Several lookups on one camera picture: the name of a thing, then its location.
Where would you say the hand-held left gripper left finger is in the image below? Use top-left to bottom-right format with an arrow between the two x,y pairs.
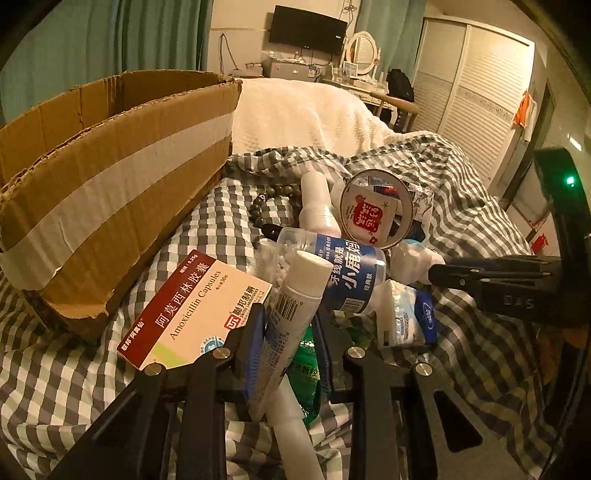
46,302 -> 269,480

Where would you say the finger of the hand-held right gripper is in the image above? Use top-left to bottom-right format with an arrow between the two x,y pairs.
428,264 -> 561,320
445,255 -> 561,272

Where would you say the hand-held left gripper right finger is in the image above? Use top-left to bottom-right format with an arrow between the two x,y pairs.
316,313 -> 529,480

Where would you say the white ointment tube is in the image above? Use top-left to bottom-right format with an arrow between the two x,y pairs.
250,249 -> 328,422

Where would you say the small white bottle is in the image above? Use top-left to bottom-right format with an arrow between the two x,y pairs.
389,241 -> 447,282

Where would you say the brown cardboard box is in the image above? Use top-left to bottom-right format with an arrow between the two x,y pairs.
0,70 -> 243,344

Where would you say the green packet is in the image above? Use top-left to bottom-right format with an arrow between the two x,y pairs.
290,323 -> 325,428

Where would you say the red and cream medicine box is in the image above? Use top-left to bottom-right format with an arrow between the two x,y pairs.
116,249 -> 273,371

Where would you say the checkered blanket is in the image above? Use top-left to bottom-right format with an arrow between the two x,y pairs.
0,131 -> 561,480

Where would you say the tissue packet blue label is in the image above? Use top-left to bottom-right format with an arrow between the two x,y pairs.
373,278 -> 438,348

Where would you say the clear jar with blue label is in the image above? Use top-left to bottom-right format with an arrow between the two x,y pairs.
276,226 -> 387,315

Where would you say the white patterned tissue packet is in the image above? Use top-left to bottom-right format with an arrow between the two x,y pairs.
406,184 -> 435,232

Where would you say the orange hanging cloth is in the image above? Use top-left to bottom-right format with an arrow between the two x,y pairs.
512,91 -> 539,142

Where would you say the round clear lid red label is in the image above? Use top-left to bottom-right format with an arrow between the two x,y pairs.
339,169 -> 415,250

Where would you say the white plastic bottle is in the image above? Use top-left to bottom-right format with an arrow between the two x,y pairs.
299,171 -> 343,237

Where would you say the white louvered wardrobe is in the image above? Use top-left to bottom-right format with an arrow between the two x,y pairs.
410,16 -> 537,191

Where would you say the wooden chair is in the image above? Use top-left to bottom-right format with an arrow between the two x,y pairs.
368,90 -> 419,134

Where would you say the black bag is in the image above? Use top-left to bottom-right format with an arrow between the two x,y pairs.
385,69 -> 416,103

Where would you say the white dressing table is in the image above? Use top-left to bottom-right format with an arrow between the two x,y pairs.
322,69 -> 393,106

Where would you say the white bedspread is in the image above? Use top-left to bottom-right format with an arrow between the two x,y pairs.
230,78 -> 408,156

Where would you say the teal curtain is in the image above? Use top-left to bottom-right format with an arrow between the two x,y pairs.
0,0 -> 214,109
358,0 -> 428,80

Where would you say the white oval mirror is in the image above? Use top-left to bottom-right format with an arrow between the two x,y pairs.
344,31 -> 380,78

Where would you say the grey cabinet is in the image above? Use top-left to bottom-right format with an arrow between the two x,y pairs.
262,59 -> 332,84

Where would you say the black television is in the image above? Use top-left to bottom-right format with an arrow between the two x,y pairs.
269,6 -> 349,48

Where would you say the dark bead bracelet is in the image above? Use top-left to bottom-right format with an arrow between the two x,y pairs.
248,184 -> 303,232

